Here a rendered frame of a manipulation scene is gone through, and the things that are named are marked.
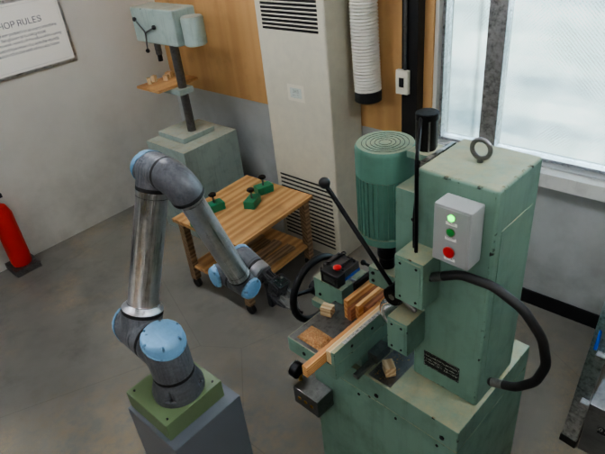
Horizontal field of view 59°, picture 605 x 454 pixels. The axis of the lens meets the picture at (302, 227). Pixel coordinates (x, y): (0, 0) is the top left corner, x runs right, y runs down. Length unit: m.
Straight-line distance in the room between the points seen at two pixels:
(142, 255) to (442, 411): 1.09
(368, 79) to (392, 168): 1.60
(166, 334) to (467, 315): 0.99
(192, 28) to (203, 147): 0.80
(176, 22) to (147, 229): 1.96
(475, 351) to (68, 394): 2.24
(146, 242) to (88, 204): 2.68
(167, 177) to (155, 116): 2.97
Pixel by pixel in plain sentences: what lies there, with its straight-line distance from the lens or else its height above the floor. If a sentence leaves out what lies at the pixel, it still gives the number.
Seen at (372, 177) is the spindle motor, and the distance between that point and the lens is 1.51.
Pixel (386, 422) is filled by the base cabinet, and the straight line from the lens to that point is 1.88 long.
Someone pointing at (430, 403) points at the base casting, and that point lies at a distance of 1.73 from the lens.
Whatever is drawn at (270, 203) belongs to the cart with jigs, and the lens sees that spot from 3.29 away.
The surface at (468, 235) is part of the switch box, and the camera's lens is 1.29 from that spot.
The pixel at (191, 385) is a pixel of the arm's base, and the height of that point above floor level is 0.69.
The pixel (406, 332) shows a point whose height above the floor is 1.05.
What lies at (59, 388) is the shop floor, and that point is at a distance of 3.27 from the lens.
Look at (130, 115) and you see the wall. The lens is 4.58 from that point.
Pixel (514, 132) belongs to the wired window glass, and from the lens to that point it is 3.01.
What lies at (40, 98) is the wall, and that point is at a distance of 4.24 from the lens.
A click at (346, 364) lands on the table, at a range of 1.73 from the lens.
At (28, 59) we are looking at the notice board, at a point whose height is 1.34.
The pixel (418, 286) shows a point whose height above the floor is 1.23.
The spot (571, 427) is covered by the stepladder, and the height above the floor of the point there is 0.09.
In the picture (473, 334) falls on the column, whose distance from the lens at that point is 1.55.
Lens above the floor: 2.13
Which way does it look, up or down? 32 degrees down
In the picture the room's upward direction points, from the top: 6 degrees counter-clockwise
